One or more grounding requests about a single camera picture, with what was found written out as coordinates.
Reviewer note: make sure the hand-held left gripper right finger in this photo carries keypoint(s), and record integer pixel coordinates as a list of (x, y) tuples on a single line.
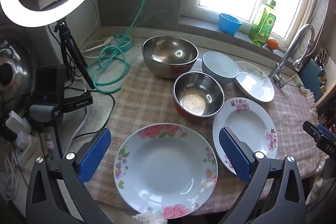
[(235, 155)]

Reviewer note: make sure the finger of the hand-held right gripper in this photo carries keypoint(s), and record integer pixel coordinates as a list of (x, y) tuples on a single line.
[(325, 130), (312, 130)]

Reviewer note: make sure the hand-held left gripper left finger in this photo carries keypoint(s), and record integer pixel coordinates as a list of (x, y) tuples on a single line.
[(95, 153)]

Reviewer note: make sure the pink blossom pattern plate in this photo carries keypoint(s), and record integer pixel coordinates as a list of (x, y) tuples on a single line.
[(249, 124)]

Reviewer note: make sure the small steel bowl red outside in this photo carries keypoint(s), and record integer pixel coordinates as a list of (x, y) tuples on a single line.
[(197, 98)]

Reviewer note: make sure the large rose pattern plate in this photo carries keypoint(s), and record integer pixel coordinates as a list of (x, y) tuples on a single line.
[(162, 171)]

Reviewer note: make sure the white branch pattern plate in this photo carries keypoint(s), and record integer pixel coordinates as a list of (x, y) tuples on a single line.
[(256, 86)]

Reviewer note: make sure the light blue ceramic bowl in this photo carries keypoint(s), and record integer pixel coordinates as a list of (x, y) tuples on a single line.
[(218, 66)]

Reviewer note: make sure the large steel bowl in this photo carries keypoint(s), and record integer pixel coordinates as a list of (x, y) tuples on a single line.
[(168, 56)]

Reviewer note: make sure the person's right hand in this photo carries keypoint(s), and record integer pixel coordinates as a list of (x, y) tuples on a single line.
[(320, 184)]

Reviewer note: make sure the person's left hand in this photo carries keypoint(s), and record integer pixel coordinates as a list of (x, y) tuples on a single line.
[(151, 220)]

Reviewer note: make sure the wooden shelf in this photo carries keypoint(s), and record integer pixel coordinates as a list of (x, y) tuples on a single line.
[(328, 94)]

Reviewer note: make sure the dark blue utensil holder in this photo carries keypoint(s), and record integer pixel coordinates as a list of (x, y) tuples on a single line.
[(311, 77)]

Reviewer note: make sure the white power strip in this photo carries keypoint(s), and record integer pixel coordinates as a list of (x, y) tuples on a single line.
[(29, 146)]

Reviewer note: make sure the pink plaid cloth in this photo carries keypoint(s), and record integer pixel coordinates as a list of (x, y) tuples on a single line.
[(147, 98)]

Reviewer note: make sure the steel faucet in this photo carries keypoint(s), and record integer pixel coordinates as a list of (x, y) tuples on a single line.
[(288, 53)]

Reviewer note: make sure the black grey handheld device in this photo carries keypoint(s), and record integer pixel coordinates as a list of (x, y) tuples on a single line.
[(47, 87)]

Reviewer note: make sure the white charger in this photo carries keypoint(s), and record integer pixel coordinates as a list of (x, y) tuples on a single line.
[(17, 121)]

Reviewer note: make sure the orange fruit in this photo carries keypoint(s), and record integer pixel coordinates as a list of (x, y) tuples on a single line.
[(272, 44)]

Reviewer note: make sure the black tripod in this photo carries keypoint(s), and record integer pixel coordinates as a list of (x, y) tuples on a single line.
[(68, 50)]

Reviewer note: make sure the white plug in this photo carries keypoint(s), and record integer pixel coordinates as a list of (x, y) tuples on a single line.
[(110, 41)]

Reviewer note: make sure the round teal power strip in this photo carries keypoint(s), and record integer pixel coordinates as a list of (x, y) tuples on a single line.
[(123, 43)]

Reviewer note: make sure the green dish soap bottle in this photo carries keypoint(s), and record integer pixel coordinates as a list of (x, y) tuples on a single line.
[(262, 27)]

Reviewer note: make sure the blue ribbed cup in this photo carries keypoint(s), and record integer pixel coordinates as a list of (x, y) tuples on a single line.
[(228, 26)]

